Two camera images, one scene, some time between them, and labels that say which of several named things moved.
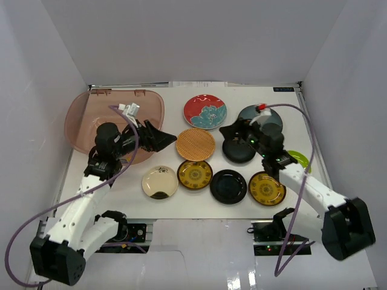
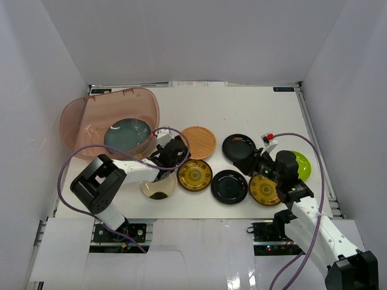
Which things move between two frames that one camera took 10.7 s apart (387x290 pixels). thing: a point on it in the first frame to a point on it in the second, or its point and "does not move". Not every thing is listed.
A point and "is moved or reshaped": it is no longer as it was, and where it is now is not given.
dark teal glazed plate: [251, 111] is moved or reshaped
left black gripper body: [145, 135] to [163, 154]
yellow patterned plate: [266, 190] does not move
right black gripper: [241, 127] to [250, 165]
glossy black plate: [228, 186] does not move
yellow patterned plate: [195, 174] does not move
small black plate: [237, 152] does not move
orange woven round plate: [195, 144] does not move
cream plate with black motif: [159, 182] does not move
